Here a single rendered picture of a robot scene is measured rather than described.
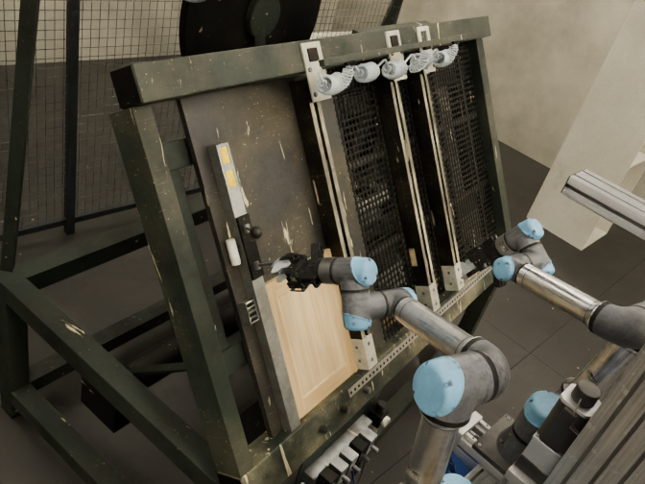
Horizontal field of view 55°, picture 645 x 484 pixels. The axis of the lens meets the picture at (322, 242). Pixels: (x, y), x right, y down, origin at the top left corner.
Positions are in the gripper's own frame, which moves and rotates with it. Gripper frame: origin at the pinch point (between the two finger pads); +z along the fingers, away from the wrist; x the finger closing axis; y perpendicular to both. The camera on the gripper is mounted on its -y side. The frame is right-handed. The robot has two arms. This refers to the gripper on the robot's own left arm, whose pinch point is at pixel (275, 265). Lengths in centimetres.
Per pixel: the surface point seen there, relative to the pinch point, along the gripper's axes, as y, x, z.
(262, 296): 3.6, 9.5, 9.1
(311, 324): -9.5, 34.9, 11.4
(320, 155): -45.9, -10.4, 6.2
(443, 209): -104, 56, 6
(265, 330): 9.6, 18.6, 9.1
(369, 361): -20, 64, 6
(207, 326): 25.7, 0.4, 8.2
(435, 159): -112, 35, 6
